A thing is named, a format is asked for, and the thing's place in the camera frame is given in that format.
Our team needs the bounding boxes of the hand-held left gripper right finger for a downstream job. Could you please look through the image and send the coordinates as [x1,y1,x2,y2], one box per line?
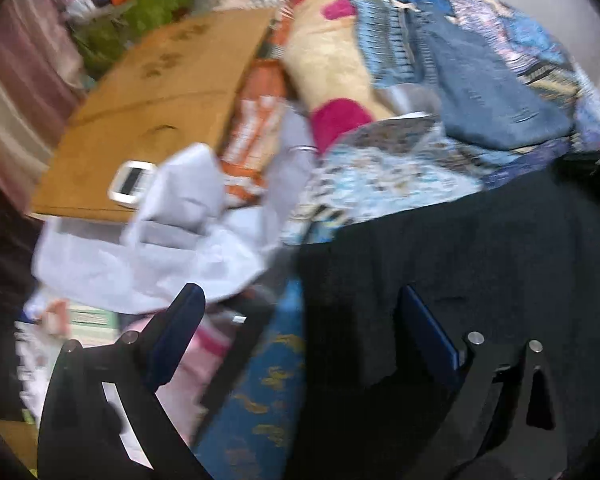
[397,285,569,480]

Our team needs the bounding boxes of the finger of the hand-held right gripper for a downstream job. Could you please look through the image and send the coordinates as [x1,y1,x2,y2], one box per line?
[555,146,600,182]

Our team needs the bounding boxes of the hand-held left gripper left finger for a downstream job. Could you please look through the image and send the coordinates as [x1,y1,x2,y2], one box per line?
[36,282,216,480]

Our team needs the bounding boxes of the black pants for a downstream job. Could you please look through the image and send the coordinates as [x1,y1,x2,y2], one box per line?
[290,167,600,480]

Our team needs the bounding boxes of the pink striped cloth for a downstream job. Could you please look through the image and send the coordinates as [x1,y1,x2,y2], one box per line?
[125,310,242,441]

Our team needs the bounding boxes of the white cloth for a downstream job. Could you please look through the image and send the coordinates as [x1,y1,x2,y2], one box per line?
[30,142,293,316]

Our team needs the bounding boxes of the blue jeans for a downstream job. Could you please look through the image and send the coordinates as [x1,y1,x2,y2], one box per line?
[420,10,576,152]

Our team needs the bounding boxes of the white handheld device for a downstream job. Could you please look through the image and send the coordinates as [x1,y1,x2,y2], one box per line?
[107,160,157,206]

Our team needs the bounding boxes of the blue patchwork quilt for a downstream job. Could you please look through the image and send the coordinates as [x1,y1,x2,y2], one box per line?
[200,0,600,480]

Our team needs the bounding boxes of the orange striped cloth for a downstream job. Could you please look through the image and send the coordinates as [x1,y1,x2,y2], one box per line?
[219,0,303,207]

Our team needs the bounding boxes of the cream pink floral blanket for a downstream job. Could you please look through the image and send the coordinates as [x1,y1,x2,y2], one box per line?
[280,0,377,155]

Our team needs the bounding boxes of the striped maroon curtain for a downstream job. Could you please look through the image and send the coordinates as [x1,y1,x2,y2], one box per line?
[0,0,92,201]

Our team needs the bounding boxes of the green laundry basket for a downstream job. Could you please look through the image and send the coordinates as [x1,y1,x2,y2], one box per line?
[72,0,202,80]

